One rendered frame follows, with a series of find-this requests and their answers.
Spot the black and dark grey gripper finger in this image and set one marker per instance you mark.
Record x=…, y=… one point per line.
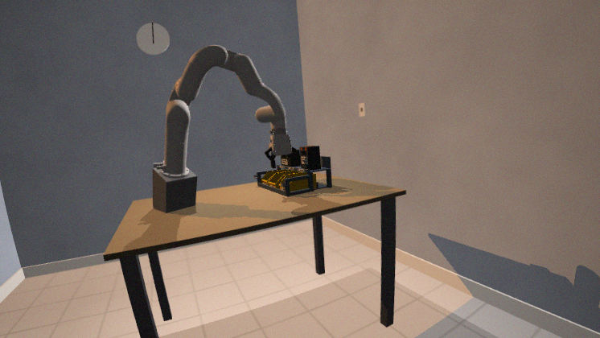
x=271, y=158
x=291, y=156

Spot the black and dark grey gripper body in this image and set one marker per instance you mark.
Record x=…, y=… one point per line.
x=280, y=144

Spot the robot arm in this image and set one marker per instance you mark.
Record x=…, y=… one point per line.
x=178, y=115

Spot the yellow bin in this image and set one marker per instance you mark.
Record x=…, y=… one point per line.
x=277, y=178
x=298, y=184
x=268, y=175

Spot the grey slanted shelf rack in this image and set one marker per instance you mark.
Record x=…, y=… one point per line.
x=325, y=166

